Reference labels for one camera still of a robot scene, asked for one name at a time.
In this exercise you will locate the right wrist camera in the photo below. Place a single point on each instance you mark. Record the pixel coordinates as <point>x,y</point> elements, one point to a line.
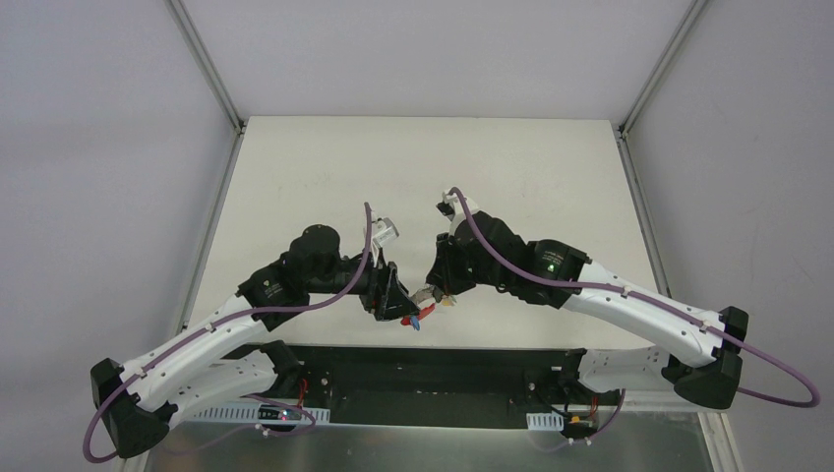
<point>453,202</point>

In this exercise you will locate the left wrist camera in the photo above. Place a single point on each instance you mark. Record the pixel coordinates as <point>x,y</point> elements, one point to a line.
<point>383,232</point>

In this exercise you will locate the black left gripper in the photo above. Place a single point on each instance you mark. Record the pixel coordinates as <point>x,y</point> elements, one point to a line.
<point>381,290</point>

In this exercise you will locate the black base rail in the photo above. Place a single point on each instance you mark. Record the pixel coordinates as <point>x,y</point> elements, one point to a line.
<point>436,387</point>

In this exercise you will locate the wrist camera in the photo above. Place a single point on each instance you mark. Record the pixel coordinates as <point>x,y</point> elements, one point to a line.
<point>383,232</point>
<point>453,202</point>

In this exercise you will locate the silver key organiser plate with rings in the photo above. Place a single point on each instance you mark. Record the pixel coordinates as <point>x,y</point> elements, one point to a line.
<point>427,299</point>

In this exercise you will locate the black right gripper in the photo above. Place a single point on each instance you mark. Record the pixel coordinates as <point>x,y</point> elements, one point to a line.
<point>441,268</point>

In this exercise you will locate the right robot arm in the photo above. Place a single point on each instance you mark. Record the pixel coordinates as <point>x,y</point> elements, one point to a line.
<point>688,353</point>

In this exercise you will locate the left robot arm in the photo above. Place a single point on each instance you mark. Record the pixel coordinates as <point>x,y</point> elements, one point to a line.
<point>138,402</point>

